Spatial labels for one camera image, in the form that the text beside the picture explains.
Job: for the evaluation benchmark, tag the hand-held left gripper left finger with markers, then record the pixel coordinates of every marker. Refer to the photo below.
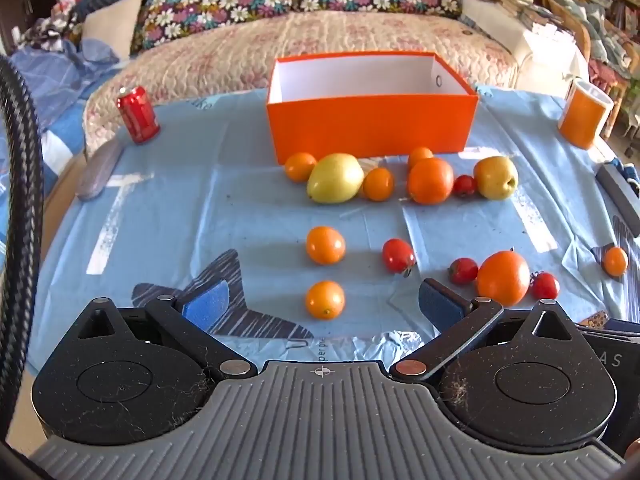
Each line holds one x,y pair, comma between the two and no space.
207,300

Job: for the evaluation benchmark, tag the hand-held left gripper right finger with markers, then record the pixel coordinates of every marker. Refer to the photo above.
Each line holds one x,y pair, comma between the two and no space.
440,302

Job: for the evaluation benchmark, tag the red tomato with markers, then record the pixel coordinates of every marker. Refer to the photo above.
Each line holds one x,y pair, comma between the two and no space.
398,255
464,185
463,270
545,286

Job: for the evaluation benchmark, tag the large orange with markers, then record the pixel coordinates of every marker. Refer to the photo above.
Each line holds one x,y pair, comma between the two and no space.
502,277
430,181

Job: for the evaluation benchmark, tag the small orange mandarin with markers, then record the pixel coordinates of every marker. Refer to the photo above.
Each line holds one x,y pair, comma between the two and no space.
615,261
378,183
300,166
325,300
325,245
420,155

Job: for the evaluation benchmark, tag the yellow apple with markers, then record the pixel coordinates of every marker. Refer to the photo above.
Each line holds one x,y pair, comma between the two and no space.
495,177

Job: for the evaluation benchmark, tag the large yellow-green apple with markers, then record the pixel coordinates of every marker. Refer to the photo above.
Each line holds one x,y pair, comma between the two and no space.
335,178

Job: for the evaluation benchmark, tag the orange cardboard box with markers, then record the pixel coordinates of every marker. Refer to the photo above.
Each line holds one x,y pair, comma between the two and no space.
370,125

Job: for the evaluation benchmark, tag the grey rectangular case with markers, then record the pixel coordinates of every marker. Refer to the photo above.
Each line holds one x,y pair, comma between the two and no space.
620,197

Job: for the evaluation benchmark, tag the red soda can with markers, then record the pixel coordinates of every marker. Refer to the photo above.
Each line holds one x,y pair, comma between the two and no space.
139,115

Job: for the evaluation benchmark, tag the orange cup with white rim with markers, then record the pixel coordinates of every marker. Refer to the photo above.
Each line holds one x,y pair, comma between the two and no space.
582,117

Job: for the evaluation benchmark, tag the blue checkered blanket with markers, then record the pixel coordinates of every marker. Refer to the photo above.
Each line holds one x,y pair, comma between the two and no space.
55,90

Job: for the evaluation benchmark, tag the white cloth cover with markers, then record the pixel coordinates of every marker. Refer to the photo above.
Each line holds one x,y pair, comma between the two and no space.
545,55

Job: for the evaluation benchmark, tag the white cushion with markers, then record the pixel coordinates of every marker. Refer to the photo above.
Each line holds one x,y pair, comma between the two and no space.
112,27

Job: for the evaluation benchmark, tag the wicker chair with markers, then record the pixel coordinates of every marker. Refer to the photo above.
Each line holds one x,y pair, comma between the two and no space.
582,35

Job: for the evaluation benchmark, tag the black and white cloth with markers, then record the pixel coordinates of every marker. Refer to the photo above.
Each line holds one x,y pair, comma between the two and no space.
47,25

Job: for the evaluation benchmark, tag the pile of clothes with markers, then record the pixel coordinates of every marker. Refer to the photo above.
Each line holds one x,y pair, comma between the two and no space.
607,30

